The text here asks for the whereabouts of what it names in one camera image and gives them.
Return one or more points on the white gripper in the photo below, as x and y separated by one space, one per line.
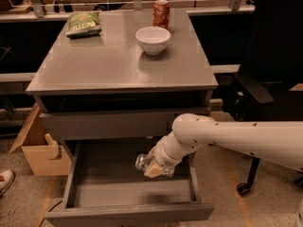
164 154

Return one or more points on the silver blue redbull can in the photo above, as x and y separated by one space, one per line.
143 160

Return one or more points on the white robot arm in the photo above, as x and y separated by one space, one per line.
280 143

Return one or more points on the closed grey top drawer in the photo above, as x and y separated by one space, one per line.
113 124

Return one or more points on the open grey middle drawer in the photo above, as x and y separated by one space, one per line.
105 189

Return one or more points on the grey drawer cabinet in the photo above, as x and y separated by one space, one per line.
110 72

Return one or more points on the orange soda can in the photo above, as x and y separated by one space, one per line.
161 13

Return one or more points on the cardboard box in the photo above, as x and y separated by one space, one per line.
45 156

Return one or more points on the white ceramic bowl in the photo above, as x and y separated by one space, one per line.
152 39

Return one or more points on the black office chair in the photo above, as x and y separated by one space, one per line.
272 64

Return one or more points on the white red shoe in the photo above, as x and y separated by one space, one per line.
6 179

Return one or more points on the green chip bag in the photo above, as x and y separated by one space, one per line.
83 24

